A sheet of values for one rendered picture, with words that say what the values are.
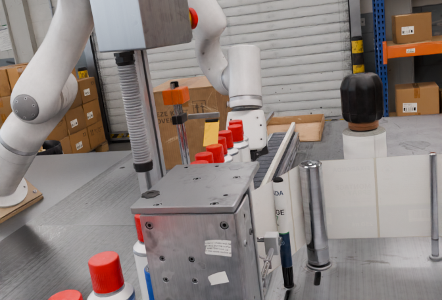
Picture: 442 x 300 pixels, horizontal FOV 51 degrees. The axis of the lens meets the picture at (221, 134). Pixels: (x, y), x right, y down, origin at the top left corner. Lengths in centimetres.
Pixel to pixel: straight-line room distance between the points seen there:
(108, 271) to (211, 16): 76
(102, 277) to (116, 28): 45
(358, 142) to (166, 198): 55
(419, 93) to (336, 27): 115
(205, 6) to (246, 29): 412
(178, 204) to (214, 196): 4
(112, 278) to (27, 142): 93
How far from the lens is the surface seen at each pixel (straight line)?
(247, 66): 117
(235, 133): 103
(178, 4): 80
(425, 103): 466
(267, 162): 144
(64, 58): 127
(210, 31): 115
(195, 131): 154
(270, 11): 522
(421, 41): 458
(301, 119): 210
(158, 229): 49
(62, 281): 108
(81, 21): 124
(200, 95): 151
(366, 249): 92
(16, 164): 147
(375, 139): 97
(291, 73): 523
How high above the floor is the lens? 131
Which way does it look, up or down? 13 degrees down
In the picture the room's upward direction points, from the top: 7 degrees counter-clockwise
